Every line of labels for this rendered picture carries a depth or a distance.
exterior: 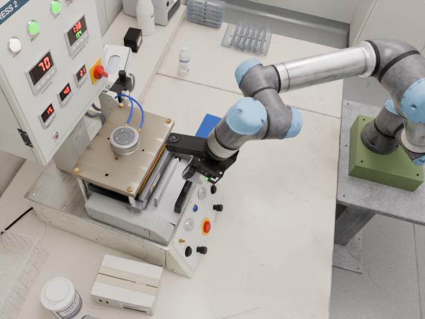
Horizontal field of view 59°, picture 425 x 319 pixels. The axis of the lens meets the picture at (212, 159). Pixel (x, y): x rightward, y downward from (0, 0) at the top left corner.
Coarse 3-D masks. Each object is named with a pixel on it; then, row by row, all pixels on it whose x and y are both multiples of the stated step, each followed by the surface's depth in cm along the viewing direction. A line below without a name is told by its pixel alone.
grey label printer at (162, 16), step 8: (128, 0) 181; (136, 0) 179; (152, 0) 176; (160, 0) 175; (168, 0) 177; (176, 0) 184; (128, 8) 185; (160, 8) 178; (168, 8) 180; (176, 8) 190; (136, 16) 187; (160, 16) 182; (168, 16) 183; (160, 24) 185
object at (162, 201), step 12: (168, 168) 117; (180, 168) 117; (168, 180) 112; (180, 180) 115; (156, 192) 112; (168, 192) 112; (156, 204) 109; (168, 204) 110; (168, 216) 108; (180, 216) 110
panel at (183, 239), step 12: (204, 180) 124; (216, 192) 133; (192, 204) 118; (204, 204) 125; (216, 204) 133; (192, 216) 118; (204, 216) 125; (180, 228) 112; (180, 240) 111; (192, 240) 119; (204, 240) 126; (180, 252) 112; (192, 252) 119; (192, 264) 119
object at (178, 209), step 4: (188, 180) 110; (184, 184) 110; (188, 184) 110; (184, 188) 109; (188, 188) 109; (180, 192) 108; (184, 192) 108; (180, 196) 107; (184, 196) 107; (176, 200) 107; (180, 200) 106; (184, 200) 107; (176, 204) 106; (180, 204) 106; (176, 208) 106; (180, 208) 106; (176, 212) 108; (180, 212) 108
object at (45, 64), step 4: (48, 56) 78; (44, 60) 78; (48, 60) 79; (40, 64) 77; (44, 64) 78; (48, 64) 79; (36, 68) 76; (40, 68) 77; (44, 68) 78; (48, 68) 80; (32, 72) 75; (36, 72) 76; (40, 72) 78; (44, 72) 79; (36, 76) 77; (40, 76) 78; (36, 80) 77
